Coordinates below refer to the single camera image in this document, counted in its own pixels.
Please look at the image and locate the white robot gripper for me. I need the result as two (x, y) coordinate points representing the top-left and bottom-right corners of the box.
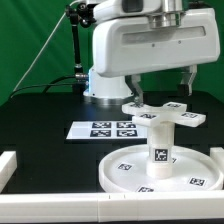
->
(93, 8), (220, 105)

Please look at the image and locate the white cross-shaped table base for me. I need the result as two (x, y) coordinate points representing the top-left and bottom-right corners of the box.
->
(122, 102), (206, 127)

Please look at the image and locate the white round table top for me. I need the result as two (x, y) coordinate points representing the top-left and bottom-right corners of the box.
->
(99, 144), (223, 193)

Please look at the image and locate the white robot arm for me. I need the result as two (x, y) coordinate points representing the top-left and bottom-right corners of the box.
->
(84, 0), (220, 105)

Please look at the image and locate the white marker tag sheet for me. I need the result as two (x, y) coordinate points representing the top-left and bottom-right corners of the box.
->
(66, 121), (147, 140)

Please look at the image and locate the white left barrier block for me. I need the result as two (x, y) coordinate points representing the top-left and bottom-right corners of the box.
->
(0, 151), (17, 193)

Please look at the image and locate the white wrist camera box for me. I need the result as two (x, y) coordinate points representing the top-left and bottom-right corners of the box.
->
(93, 0), (162, 21)

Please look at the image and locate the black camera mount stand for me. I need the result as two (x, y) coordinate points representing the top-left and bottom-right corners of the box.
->
(65, 2), (96, 87)

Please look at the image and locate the black cable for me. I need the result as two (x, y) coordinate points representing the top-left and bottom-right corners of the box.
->
(9, 75), (90, 99)

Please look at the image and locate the white cable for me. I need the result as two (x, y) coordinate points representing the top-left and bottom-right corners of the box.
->
(11, 0), (86, 94)

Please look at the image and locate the white front barrier rail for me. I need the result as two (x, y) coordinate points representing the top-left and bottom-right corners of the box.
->
(0, 190), (224, 223)

